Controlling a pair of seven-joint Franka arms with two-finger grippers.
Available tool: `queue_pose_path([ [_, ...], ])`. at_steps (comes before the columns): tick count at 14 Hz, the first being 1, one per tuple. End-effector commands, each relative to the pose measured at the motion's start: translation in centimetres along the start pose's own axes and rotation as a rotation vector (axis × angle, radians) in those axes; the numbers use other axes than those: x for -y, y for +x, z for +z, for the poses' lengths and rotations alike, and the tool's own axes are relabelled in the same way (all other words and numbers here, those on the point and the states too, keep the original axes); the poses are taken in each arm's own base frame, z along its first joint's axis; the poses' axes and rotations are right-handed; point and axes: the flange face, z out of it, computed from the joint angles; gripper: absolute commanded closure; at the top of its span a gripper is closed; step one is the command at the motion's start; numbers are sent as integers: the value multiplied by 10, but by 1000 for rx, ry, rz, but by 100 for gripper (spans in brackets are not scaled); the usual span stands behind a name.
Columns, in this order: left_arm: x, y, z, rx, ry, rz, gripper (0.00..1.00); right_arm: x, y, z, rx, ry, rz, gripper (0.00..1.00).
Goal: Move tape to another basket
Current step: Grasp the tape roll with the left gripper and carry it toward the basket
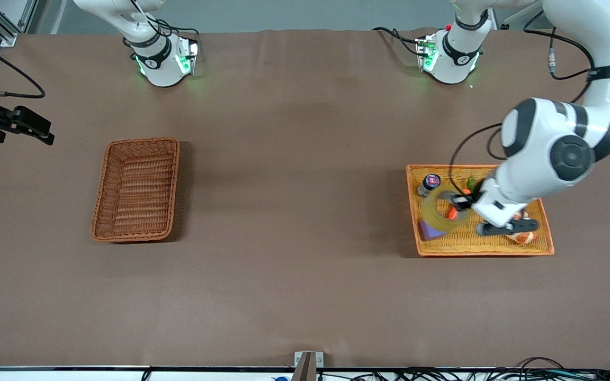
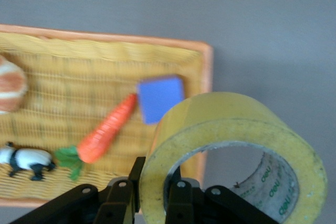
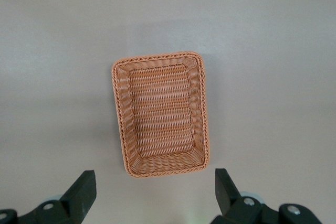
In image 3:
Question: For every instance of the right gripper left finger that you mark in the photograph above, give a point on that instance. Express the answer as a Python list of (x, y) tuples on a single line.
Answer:
[(76, 197)]

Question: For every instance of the brown wicker basket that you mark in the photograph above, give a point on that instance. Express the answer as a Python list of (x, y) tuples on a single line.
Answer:
[(160, 119)]

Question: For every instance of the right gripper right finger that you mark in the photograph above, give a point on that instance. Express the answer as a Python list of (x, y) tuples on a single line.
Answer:
[(231, 200)]

